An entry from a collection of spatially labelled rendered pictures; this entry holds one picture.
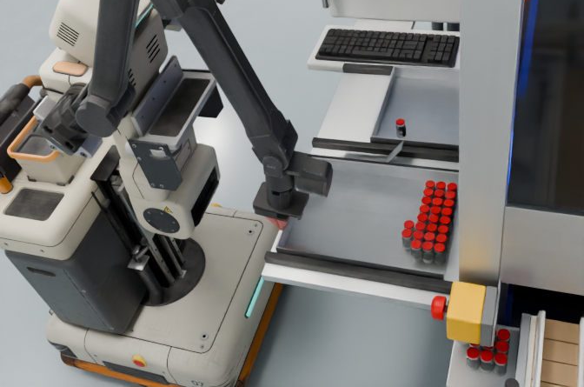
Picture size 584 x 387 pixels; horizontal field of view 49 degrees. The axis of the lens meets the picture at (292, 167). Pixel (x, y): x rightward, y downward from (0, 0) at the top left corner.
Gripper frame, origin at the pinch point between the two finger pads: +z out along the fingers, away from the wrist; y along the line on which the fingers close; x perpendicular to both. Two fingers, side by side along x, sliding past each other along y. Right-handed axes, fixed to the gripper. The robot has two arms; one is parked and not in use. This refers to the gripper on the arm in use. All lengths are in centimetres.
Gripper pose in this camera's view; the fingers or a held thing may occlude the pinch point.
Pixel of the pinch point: (282, 225)
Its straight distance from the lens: 137.3
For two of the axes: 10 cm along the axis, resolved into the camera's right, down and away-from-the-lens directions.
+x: 3.1, -7.2, 6.2
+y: 9.5, 2.2, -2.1
